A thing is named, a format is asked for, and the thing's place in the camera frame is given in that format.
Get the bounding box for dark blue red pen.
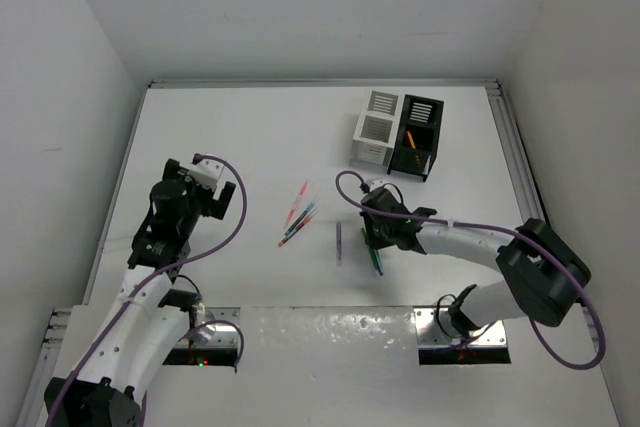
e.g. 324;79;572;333
280;209;318;245

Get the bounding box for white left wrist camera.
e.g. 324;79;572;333
185;155;225;192

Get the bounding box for orange tipped red pen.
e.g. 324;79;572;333
278;212;317;247

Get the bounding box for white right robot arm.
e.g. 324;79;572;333
361;186;591;339

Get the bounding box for light blue pencil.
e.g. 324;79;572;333
373;250;384;276

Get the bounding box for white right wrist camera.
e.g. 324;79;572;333
366;178;386;190

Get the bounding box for yellow pencil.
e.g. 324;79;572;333
405;130;416;150

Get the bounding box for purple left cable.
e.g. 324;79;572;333
47;152;248;427

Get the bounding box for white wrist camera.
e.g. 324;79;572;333
366;178;386;190
185;155;225;192

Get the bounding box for white slotted container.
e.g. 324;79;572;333
351;90;401;168

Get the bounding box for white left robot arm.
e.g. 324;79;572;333
45;154;246;426

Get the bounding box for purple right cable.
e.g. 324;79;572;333
334;170;607;371

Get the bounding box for red clear pen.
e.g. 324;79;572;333
284;179;309;229

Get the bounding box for black slotted container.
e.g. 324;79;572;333
387;95;444;182

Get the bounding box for green pencil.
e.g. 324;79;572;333
360;228;378;274

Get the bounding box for purple cable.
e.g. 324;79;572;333
334;170;607;371
47;152;248;427

